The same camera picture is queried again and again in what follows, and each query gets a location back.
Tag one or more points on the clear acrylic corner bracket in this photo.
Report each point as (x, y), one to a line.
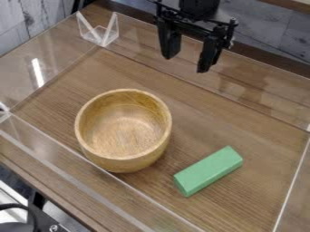
(99, 35)

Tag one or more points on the wooden bowl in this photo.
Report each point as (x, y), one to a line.
(123, 129)

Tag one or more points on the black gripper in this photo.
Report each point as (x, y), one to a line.
(198, 15)

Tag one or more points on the clear acrylic tray walls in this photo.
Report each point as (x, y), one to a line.
(244, 104)

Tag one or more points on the black table leg bracket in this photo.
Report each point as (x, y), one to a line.
(52, 219)

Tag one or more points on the green rectangular block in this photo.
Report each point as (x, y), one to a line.
(207, 170)

